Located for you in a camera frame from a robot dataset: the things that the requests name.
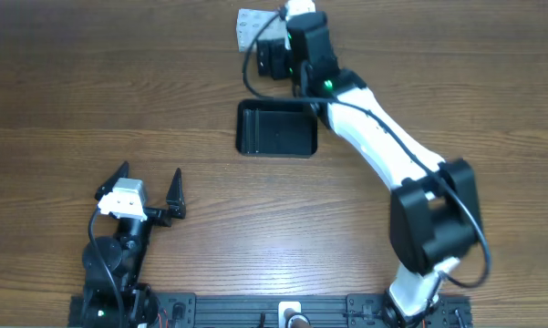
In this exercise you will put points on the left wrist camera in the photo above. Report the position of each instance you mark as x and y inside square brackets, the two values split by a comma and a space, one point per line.
[123, 200]

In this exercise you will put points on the white test tube rack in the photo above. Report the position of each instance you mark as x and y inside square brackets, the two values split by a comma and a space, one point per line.
[255, 27]

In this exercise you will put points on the black tray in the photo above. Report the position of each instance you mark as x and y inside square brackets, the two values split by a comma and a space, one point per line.
[287, 132]

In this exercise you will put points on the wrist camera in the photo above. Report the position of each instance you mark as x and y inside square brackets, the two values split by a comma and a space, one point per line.
[123, 200]
[301, 7]

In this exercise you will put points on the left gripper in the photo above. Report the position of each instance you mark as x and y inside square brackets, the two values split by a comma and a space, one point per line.
[158, 216]

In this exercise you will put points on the clear test tube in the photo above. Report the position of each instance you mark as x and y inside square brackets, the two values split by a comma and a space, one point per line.
[255, 132]
[247, 132]

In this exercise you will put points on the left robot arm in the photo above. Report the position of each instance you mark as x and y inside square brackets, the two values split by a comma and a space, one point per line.
[102, 259]

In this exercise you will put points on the mounting rail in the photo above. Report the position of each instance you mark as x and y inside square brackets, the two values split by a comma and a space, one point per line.
[237, 312]

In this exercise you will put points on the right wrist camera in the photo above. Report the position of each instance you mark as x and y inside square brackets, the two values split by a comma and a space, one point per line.
[301, 7]

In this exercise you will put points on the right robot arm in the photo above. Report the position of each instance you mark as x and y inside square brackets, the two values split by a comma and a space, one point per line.
[378, 136]

